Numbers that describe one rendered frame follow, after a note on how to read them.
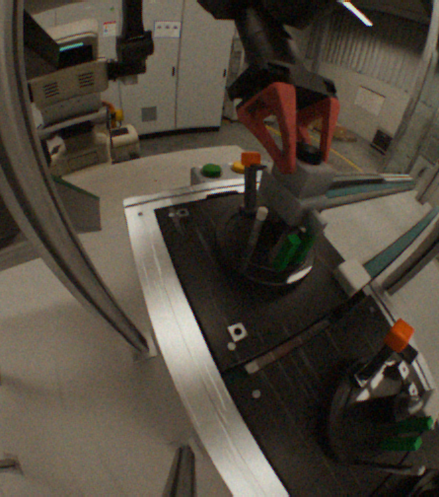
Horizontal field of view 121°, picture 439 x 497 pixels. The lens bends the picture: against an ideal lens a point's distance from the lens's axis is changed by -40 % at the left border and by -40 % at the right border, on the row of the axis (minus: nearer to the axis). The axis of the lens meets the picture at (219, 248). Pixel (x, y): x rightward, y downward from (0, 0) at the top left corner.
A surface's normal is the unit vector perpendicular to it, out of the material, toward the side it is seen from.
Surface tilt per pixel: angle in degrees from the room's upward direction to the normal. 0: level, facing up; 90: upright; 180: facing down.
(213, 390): 0
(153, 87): 90
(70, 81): 98
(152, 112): 90
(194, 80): 90
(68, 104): 90
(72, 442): 0
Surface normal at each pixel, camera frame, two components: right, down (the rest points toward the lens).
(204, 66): 0.45, 0.72
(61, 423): 0.11, -0.63
